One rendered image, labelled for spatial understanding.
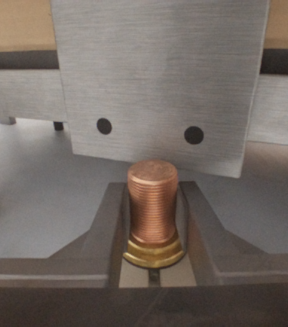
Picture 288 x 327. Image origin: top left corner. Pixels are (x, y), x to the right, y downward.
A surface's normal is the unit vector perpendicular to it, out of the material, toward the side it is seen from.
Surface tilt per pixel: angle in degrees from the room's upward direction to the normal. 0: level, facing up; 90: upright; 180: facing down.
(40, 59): 90
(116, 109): 90
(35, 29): 90
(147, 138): 90
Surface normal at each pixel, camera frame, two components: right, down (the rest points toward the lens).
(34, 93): -0.33, 0.44
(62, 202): -0.02, -0.89
